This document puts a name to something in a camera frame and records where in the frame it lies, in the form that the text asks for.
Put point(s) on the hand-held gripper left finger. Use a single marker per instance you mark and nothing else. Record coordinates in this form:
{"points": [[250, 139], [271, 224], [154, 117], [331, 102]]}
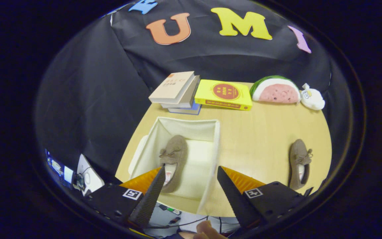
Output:
{"points": [[151, 199]]}

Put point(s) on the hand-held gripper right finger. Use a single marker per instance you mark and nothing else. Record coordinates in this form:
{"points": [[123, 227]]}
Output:
{"points": [[235, 200]]}

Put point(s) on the cream fabric storage box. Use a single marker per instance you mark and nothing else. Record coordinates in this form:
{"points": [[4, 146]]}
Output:
{"points": [[197, 166]]}

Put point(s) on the brown suede shoe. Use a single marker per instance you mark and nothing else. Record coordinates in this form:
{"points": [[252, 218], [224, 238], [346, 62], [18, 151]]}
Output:
{"points": [[297, 149], [177, 146]]}

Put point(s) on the white device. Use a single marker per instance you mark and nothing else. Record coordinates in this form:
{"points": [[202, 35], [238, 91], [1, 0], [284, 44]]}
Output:
{"points": [[90, 174]]}

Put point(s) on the black table clamp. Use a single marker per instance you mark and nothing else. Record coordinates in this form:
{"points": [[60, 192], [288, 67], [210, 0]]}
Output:
{"points": [[308, 192]]}

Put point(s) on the blue book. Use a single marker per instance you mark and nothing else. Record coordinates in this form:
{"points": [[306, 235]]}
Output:
{"points": [[187, 110]]}

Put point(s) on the computer screen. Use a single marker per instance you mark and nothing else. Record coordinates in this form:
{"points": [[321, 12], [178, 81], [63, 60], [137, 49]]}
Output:
{"points": [[56, 166]]}

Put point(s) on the grey book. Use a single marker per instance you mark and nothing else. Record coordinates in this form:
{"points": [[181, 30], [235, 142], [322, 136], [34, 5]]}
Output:
{"points": [[189, 96]]}

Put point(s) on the yellow book with red circle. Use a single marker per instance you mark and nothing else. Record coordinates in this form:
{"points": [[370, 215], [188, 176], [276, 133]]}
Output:
{"points": [[207, 93]]}

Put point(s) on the beige book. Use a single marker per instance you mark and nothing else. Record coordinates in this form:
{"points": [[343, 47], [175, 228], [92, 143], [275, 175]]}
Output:
{"points": [[171, 88]]}

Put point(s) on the watermelon slice plush toy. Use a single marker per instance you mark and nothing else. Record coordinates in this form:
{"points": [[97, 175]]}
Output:
{"points": [[277, 93]]}

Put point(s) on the white plush toy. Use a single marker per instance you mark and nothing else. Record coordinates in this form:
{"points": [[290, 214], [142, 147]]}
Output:
{"points": [[313, 99]]}

